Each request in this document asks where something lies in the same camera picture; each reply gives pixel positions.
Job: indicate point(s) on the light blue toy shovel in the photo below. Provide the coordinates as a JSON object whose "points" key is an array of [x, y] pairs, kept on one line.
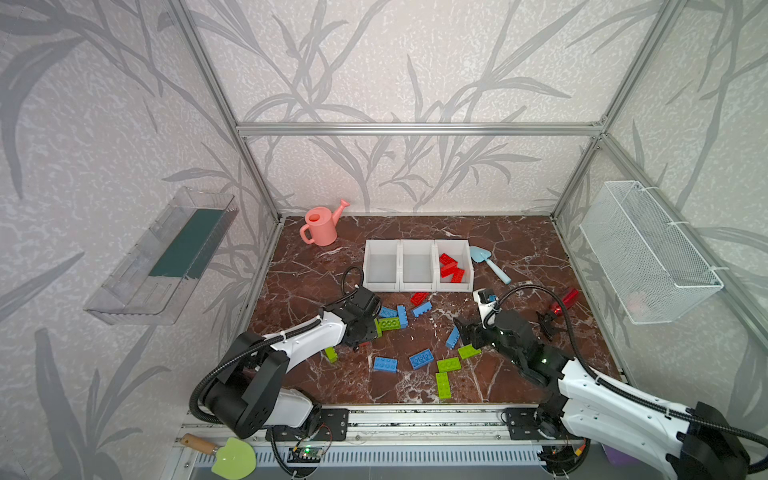
{"points": [[483, 256]]}

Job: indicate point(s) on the green lego far left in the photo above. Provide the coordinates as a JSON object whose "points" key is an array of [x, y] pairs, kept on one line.
{"points": [[331, 354]]}

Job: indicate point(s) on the clear plastic wall shelf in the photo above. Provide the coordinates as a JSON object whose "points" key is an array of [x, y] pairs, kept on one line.
{"points": [[154, 281]]}

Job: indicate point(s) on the green lego bottom upright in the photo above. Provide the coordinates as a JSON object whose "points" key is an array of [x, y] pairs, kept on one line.
{"points": [[443, 386]]}

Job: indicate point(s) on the blue lego upright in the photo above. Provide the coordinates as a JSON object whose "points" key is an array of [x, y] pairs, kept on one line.
{"points": [[402, 316]]}

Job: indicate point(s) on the white wire mesh basket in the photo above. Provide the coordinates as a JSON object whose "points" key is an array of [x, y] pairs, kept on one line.
{"points": [[655, 270]]}

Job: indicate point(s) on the blue lego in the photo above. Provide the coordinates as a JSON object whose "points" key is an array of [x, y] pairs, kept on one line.
{"points": [[421, 359], [422, 309], [453, 338], [382, 364], [387, 313], [402, 316]]}

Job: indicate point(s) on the green lego flat centre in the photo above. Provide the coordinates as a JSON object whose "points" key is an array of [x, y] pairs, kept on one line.
{"points": [[389, 324]]}

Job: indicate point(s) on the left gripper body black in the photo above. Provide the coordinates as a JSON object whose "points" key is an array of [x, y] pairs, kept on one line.
{"points": [[369, 327]]}

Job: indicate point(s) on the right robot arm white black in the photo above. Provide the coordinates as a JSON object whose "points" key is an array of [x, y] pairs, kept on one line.
{"points": [[678, 441]]}

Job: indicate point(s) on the circuit board with led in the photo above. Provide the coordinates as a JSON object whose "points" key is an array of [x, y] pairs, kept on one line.
{"points": [[306, 454]]}

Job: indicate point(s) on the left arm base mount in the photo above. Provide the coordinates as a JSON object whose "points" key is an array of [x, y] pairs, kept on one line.
{"points": [[326, 424]]}

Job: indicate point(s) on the green spatula wooden handle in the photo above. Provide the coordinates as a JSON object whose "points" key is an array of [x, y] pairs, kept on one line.
{"points": [[235, 459]]}

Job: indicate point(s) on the purple scoop pink handle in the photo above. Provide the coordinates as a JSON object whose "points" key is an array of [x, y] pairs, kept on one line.
{"points": [[618, 458]]}

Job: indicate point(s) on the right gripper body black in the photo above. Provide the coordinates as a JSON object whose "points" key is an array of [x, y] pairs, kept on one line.
{"points": [[474, 335]]}

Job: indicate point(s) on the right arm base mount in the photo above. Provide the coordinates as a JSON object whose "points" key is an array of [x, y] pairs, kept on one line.
{"points": [[522, 423]]}

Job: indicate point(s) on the green lego lower middle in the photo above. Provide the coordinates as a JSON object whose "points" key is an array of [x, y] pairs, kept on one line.
{"points": [[449, 365]]}

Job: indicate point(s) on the red lego pair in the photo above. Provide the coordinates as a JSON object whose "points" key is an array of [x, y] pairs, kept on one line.
{"points": [[448, 269]]}

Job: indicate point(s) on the green lego right tilted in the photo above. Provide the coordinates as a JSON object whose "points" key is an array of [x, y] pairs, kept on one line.
{"points": [[468, 351]]}

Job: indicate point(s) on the red tool right side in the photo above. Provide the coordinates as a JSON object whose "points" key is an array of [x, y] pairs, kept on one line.
{"points": [[565, 302]]}

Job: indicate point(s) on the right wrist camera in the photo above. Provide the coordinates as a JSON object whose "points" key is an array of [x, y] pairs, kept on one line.
{"points": [[485, 299]]}

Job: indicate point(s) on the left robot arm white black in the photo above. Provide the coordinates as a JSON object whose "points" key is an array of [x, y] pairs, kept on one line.
{"points": [[245, 391]]}

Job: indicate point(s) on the pink watering can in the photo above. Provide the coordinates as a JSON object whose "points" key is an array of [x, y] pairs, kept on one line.
{"points": [[320, 225]]}

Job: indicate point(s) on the white three-compartment bin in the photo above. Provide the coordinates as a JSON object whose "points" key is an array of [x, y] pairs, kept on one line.
{"points": [[413, 265]]}

